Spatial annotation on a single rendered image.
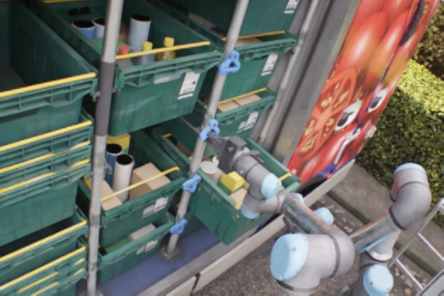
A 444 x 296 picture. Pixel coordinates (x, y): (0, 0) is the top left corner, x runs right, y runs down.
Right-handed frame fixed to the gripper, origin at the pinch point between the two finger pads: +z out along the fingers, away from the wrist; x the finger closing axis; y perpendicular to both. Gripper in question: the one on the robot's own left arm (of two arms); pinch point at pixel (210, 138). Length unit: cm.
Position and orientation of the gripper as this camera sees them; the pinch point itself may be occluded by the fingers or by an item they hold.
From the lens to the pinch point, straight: 137.9
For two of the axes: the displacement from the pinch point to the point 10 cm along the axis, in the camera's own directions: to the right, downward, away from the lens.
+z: -6.8, -5.5, 4.9
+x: -2.8, 8.1, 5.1
